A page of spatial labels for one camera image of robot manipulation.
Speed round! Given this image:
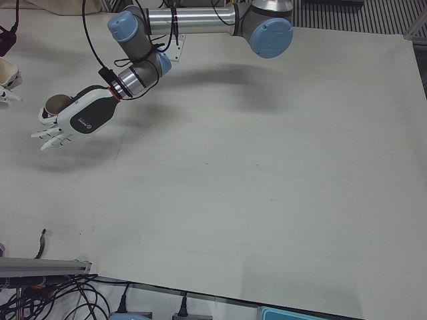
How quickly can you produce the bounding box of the robot dexterous hand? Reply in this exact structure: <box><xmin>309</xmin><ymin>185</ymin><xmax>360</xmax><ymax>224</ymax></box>
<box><xmin>31</xmin><ymin>85</ymin><xmax>121</xmax><ymax>152</ymax></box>
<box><xmin>0</xmin><ymin>27</ymin><xmax>23</xmax><ymax>105</ymax></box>

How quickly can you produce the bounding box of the white paper cup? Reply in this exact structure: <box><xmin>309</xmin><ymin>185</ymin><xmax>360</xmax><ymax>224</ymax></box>
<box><xmin>0</xmin><ymin>57</ymin><xmax>23</xmax><ymax>89</ymax></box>
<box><xmin>45</xmin><ymin>94</ymin><xmax>75</xmax><ymax>116</ymax></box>

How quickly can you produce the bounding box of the beige cloth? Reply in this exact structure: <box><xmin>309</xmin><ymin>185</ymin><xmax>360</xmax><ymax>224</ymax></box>
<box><xmin>18</xmin><ymin>0</ymin><xmax>113</xmax><ymax>17</ymax></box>

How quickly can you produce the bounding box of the white mounting plate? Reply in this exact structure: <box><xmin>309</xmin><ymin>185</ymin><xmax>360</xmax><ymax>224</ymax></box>
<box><xmin>167</xmin><ymin>34</ymin><xmax>187</xmax><ymax>63</ymax></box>

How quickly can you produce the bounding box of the light blue plastic bin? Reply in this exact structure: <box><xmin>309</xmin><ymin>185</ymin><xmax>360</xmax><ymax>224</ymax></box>
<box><xmin>256</xmin><ymin>305</ymin><xmax>338</xmax><ymax>320</ymax></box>

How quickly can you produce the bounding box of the aluminium profile bar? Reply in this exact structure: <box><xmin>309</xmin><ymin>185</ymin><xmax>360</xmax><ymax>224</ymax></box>
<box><xmin>402</xmin><ymin>9</ymin><xmax>427</xmax><ymax>43</ymax></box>

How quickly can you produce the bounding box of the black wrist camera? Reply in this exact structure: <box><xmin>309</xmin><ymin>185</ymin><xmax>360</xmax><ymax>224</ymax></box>
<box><xmin>97</xmin><ymin>67</ymin><xmax>118</xmax><ymax>89</ymax></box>

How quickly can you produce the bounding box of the black camera cable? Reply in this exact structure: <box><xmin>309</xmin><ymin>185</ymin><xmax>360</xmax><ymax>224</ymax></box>
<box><xmin>81</xmin><ymin>0</ymin><xmax>108</xmax><ymax>71</ymax></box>
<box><xmin>9</xmin><ymin>0</ymin><xmax>21</xmax><ymax>31</ymax></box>

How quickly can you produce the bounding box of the aluminium profile post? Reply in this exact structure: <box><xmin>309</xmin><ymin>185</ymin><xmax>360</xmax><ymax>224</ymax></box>
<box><xmin>0</xmin><ymin>257</ymin><xmax>93</xmax><ymax>276</ymax></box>

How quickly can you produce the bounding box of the black plug cable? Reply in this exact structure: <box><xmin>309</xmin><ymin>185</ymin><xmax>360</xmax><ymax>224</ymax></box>
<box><xmin>177</xmin><ymin>291</ymin><xmax>189</xmax><ymax>318</ymax></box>
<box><xmin>117</xmin><ymin>282</ymin><xmax>131</xmax><ymax>313</ymax></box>

